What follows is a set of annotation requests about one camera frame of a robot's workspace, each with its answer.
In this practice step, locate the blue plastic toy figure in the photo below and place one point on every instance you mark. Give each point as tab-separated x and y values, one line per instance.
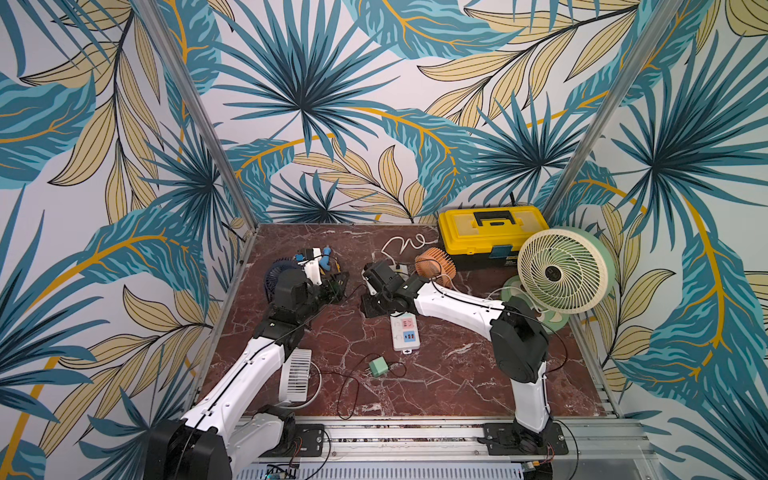
325	259

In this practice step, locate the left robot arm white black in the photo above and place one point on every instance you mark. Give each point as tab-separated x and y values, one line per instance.
207	442

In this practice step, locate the white small fan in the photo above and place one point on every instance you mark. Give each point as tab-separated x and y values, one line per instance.
294	378

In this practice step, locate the dark blue small fan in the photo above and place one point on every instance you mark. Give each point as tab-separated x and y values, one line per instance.
272	275

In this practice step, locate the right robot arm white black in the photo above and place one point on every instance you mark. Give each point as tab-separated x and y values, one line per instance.
519	340

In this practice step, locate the orange small desk fan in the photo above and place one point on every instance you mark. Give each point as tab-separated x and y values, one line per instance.
435	264

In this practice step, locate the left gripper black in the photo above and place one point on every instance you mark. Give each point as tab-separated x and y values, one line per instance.
335	292

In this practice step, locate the yellow black toolbox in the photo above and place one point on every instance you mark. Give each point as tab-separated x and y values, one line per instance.
484	238

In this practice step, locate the white power strip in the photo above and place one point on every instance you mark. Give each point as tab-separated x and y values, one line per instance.
405	334

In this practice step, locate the large green cream desk fan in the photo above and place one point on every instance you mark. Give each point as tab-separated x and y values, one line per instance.
561	272

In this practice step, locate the green plug adapter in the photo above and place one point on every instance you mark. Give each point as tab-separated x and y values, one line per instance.
378	367

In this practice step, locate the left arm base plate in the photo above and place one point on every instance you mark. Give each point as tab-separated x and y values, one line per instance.
306	441

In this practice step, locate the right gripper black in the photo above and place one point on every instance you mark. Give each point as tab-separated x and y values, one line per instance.
372	300

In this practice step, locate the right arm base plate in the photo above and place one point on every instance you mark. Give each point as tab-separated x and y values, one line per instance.
512	439

